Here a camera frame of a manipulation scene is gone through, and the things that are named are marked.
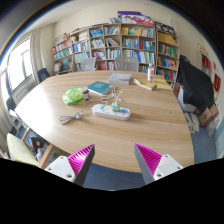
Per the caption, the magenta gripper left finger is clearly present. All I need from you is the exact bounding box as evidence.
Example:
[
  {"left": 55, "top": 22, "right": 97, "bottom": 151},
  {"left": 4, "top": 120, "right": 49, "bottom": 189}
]
[{"left": 45, "top": 144, "right": 95, "bottom": 186}]

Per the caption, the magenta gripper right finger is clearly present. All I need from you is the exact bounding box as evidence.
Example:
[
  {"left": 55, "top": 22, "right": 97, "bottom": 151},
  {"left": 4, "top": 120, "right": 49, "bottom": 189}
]
[{"left": 134, "top": 144, "right": 183, "bottom": 184}]

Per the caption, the green charger plug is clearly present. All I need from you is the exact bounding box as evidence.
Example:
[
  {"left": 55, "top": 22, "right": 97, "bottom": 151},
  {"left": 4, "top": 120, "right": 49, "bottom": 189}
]
[{"left": 111, "top": 102, "right": 120, "bottom": 112}]

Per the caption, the green cushioned wooden chair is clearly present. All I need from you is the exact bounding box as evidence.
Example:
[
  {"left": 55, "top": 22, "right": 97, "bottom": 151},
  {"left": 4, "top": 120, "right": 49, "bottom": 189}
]
[{"left": 7, "top": 128, "right": 55, "bottom": 169}]

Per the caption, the white power strip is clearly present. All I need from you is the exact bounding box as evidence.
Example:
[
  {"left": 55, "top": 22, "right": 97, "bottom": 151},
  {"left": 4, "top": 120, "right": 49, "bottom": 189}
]
[{"left": 92, "top": 104, "right": 131, "bottom": 120}]

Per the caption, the green plastic bag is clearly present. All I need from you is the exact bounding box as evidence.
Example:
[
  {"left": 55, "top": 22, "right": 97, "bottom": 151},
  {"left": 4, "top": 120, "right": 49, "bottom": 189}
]
[{"left": 62, "top": 87, "right": 83, "bottom": 105}]

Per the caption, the small red-capped jar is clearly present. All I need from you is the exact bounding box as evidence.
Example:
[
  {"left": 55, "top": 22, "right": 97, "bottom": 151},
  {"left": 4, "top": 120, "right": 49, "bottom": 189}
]
[{"left": 82, "top": 87, "right": 90, "bottom": 101}]

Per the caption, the cardboard box on floor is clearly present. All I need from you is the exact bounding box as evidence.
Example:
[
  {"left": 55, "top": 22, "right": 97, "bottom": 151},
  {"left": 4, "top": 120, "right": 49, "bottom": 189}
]
[{"left": 199, "top": 104, "right": 219, "bottom": 128}]

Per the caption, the yellow open notebook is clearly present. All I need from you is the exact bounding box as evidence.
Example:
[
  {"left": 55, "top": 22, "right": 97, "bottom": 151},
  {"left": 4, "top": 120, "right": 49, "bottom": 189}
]
[{"left": 133, "top": 78, "right": 172, "bottom": 91}]

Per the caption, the teal book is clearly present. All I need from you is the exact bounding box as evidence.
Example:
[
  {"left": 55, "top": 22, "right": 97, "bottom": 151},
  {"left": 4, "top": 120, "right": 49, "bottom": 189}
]
[{"left": 88, "top": 81, "right": 114, "bottom": 96}]

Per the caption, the black cloth covered object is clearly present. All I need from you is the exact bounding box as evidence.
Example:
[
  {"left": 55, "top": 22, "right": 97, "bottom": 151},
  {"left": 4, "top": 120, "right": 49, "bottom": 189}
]
[{"left": 177, "top": 55, "right": 214, "bottom": 110}]

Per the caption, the grey book stack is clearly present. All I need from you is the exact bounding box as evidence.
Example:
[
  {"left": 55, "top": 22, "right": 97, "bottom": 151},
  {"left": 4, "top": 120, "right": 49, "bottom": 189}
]
[{"left": 108, "top": 73, "right": 131, "bottom": 85}]

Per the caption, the white bottle red label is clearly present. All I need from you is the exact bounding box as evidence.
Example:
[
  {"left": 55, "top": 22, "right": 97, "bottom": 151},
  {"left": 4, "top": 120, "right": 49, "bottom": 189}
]
[{"left": 147, "top": 64, "right": 154, "bottom": 82}]

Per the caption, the dark office chair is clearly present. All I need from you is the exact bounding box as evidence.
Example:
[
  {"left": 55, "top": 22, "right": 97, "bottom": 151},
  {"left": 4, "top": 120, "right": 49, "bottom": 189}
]
[{"left": 37, "top": 68, "right": 50, "bottom": 82}]

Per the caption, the grey chair left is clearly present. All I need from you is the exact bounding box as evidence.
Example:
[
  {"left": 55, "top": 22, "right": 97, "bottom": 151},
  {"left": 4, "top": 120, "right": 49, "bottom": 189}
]
[{"left": 80, "top": 57, "right": 96, "bottom": 71}]

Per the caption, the grey chair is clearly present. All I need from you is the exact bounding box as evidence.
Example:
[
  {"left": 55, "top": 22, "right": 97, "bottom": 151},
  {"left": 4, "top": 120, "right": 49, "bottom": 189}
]
[
  {"left": 115, "top": 57, "right": 139, "bottom": 72},
  {"left": 80, "top": 57, "right": 96, "bottom": 71}
]

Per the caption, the grey chair right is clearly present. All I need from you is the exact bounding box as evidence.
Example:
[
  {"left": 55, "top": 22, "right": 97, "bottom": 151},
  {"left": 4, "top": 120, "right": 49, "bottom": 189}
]
[{"left": 115, "top": 57, "right": 139, "bottom": 72}]

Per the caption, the window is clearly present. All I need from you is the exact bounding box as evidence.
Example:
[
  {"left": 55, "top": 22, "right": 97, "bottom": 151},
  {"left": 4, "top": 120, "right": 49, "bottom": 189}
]
[{"left": 1, "top": 38, "right": 33, "bottom": 100}]

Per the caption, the wooden bookshelf with books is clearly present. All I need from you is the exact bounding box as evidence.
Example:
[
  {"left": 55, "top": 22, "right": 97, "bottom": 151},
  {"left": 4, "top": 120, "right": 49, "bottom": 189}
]
[{"left": 51, "top": 23, "right": 180, "bottom": 87}]

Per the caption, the white power strip cable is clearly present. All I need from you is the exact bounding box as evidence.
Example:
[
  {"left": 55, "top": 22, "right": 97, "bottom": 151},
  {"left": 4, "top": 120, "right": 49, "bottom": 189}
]
[{"left": 59, "top": 106, "right": 97, "bottom": 126}]

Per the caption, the white charger cable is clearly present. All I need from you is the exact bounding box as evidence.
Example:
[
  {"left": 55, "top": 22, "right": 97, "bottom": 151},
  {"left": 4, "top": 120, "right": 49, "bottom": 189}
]
[{"left": 85, "top": 86, "right": 124, "bottom": 104}]

